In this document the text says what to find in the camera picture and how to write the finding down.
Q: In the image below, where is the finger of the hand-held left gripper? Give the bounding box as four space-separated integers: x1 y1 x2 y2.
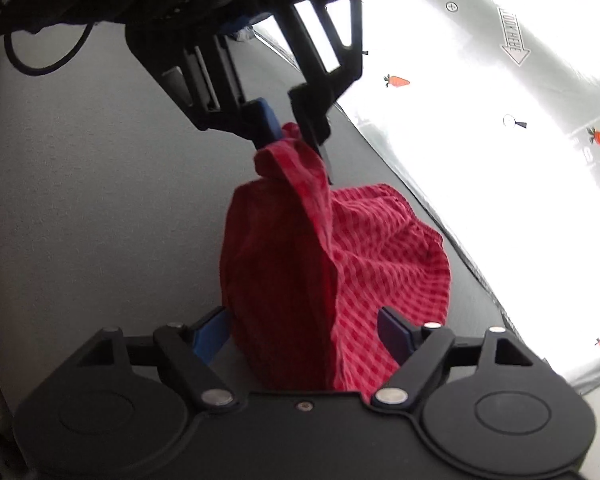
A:
125 22 284 150
278 0 365 184

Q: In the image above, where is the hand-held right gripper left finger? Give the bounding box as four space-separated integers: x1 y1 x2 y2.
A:
76 306 234 408

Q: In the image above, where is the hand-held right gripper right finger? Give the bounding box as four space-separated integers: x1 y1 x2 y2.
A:
371 307 548 409

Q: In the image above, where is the red checked cloth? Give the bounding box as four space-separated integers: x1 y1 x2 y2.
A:
219 122 453 392

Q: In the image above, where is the white carrot print sheet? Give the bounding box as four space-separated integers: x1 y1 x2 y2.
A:
250 0 600 397

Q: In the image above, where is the black cable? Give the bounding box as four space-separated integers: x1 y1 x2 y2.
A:
3 21 95 77

